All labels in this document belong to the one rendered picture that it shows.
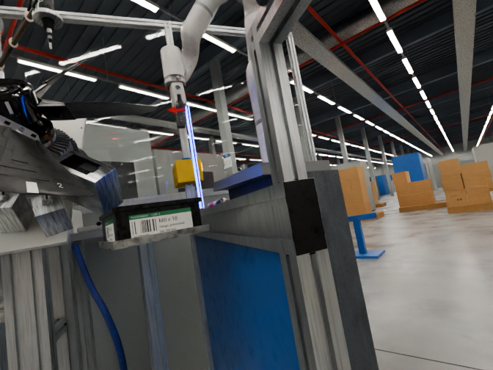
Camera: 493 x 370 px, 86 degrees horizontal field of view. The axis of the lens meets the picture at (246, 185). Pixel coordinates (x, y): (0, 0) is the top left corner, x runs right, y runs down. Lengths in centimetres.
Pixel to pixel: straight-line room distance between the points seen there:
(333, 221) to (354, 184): 746
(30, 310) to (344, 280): 92
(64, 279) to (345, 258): 98
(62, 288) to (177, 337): 68
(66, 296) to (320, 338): 98
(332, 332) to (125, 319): 133
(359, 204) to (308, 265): 810
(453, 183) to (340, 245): 681
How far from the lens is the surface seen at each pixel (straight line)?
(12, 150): 71
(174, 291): 155
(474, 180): 770
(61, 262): 117
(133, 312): 157
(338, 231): 97
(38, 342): 98
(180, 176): 104
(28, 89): 87
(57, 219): 81
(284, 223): 30
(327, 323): 33
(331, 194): 97
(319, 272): 31
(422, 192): 947
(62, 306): 118
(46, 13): 101
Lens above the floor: 84
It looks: 6 degrees up
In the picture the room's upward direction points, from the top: 10 degrees counter-clockwise
